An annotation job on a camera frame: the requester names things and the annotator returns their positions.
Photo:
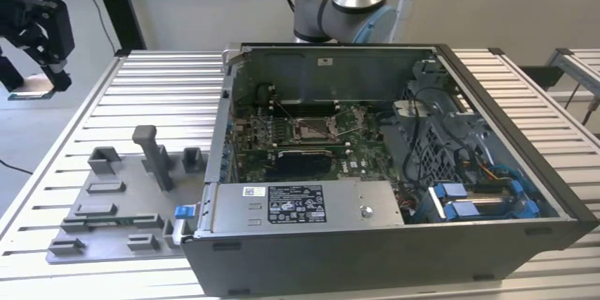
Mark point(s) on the CPU socket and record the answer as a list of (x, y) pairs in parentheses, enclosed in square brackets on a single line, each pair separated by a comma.
[(313, 130)]

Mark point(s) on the hard disk in blue carrier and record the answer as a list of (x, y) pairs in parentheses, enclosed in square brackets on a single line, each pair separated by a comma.
[(182, 212)]

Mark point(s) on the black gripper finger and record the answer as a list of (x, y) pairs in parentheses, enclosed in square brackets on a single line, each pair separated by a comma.
[(9, 71), (60, 33)]

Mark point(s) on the metal slat side table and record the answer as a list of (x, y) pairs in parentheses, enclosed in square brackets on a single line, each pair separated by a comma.
[(576, 68)]

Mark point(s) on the black open PC case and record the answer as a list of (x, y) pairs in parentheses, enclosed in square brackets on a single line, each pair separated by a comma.
[(328, 265)]

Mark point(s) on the black frame post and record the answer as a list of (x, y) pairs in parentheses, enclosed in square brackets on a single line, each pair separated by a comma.
[(126, 15)]

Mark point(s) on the thin metal locking lever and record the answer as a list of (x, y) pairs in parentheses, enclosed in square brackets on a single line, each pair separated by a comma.
[(286, 114)]

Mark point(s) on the grey plastic parts rack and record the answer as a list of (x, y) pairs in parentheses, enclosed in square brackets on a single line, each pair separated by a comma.
[(136, 187)]

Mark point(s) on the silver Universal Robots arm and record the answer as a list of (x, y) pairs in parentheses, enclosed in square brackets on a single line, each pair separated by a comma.
[(337, 12)]

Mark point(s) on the grey metal drive cage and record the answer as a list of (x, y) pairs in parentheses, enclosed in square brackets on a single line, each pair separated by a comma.
[(436, 152)]

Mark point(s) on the blue disk carrier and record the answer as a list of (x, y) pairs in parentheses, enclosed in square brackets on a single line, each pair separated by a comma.
[(453, 189), (464, 208)]

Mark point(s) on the black label sticker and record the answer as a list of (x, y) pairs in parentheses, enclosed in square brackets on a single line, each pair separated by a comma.
[(294, 203)]

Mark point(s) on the silver square CPU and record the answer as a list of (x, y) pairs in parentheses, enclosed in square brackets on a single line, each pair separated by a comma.
[(28, 96)]

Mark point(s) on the silver power supply unit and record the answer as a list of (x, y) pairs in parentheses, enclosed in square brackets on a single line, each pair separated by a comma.
[(233, 212)]

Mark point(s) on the black RAM slot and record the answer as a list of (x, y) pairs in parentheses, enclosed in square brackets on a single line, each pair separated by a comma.
[(304, 108)]

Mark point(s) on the green motherboard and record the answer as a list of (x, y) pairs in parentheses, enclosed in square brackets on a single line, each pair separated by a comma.
[(365, 170)]

